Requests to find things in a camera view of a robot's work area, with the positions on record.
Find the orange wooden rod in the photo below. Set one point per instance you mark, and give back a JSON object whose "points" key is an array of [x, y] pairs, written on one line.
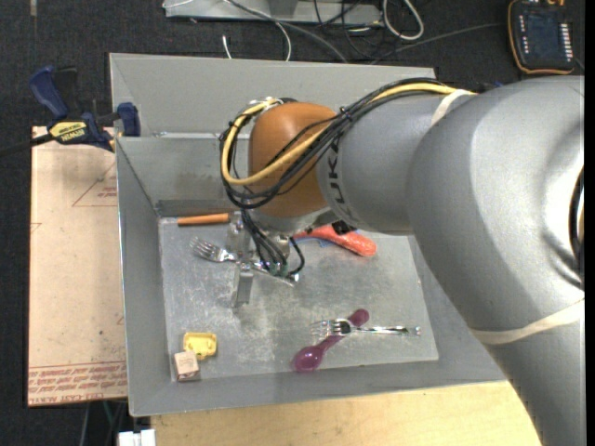
{"points": [[202, 219]]}

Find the grey metal bin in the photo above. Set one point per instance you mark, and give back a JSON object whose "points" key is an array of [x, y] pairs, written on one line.
{"points": [[195, 100]]}

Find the silver metal fork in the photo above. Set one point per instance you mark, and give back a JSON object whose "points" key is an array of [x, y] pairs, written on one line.
{"points": [[334, 327], [209, 251]]}

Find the brown cardboard board red print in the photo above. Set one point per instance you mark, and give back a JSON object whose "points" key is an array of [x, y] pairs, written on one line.
{"points": [[74, 258]]}

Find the pale wooden cube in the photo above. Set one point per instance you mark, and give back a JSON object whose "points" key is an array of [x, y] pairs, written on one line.
{"points": [[187, 365]]}

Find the orange-red oblong toy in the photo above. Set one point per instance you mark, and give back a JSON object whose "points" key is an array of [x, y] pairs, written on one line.
{"points": [[358, 243]]}

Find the purple plastic spoon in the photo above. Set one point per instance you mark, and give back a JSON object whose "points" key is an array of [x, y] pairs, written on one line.
{"points": [[308, 358]]}

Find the yellow small plastic piece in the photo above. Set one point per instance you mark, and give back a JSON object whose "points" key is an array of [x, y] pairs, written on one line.
{"points": [[200, 343]]}

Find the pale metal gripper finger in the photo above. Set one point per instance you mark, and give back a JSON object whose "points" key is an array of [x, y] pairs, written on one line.
{"points": [[239, 240], [242, 291]]}

